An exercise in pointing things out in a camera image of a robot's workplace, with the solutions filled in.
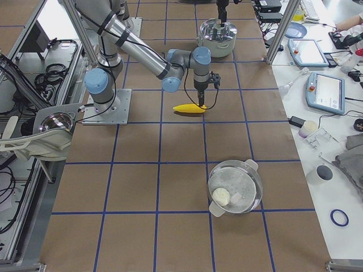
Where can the glass pot lid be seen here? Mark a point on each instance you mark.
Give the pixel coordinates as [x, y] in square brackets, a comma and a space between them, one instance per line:
[212, 31]

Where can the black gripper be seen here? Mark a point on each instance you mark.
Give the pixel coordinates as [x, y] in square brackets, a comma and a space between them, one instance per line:
[222, 8]
[200, 93]

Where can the pale green electric pot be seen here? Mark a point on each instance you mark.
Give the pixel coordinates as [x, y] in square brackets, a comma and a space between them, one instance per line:
[217, 49]

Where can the blue teach pendant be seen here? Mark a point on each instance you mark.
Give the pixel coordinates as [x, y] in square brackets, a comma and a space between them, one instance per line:
[307, 53]
[325, 93]

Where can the purple white cup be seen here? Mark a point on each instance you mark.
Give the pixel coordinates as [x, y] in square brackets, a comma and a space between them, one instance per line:
[307, 128]

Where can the steel bowl on chair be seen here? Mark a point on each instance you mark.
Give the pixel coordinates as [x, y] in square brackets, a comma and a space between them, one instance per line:
[59, 120]

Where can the yellow toy corn cob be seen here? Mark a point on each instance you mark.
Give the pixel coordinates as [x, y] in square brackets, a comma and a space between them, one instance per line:
[190, 108]

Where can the aluminium frame post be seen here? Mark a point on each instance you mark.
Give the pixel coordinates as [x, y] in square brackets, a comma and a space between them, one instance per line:
[283, 26]

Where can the glass steamer pot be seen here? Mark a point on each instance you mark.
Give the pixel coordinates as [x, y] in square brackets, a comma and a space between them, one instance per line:
[242, 181]

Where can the grey cloth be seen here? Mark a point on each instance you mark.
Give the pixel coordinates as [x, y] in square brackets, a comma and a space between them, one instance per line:
[350, 161]

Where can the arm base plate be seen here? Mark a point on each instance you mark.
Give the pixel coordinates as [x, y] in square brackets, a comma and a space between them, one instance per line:
[134, 24]
[113, 113]

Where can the black power adapter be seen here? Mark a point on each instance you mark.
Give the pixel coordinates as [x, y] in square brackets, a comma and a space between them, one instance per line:
[296, 121]

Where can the light blue plate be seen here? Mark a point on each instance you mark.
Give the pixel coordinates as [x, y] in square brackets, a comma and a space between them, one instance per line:
[296, 31]

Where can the white cup dark lid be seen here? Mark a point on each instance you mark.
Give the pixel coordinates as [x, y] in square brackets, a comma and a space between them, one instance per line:
[319, 175]

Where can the far blue teach pendant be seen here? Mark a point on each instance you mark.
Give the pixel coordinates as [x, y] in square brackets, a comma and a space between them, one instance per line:
[307, 53]

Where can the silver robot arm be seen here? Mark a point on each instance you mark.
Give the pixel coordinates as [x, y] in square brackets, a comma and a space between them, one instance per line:
[111, 21]

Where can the near blue teach pendant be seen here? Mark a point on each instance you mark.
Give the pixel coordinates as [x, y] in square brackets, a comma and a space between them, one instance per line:
[325, 93]

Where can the white steamed bun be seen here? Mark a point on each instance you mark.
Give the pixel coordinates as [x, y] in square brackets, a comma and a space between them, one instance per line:
[221, 196]

